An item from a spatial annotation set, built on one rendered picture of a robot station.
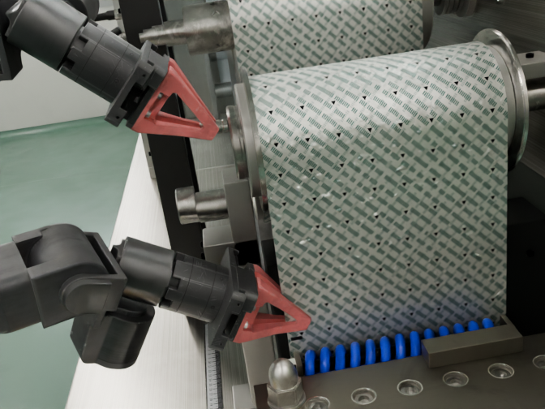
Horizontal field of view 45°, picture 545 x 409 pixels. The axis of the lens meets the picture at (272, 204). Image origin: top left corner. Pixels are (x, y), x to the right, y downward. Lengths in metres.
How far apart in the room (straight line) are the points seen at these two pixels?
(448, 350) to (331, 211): 0.18
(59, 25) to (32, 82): 5.81
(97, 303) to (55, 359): 2.21
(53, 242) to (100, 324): 0.09
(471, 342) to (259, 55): 0.42
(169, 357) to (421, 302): 0.41
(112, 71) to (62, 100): 5.80
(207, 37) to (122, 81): 0.27
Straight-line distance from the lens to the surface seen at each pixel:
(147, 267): 0.62
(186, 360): 0.96
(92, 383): 0.97
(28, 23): 0.62
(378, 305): 0.69
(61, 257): 0.58
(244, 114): 0.61
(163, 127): 0.63
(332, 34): 0.83
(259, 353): 0.80
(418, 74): 0.64
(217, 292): 0.63
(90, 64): 0.61
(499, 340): 0.69
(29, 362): 2.83
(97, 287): 0.58
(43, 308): 0.59
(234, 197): 0.69
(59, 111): 6.44
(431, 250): 0.68
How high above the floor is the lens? 1.44
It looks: 23 degrees down
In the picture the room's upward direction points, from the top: 8 degrees counter-clockwise
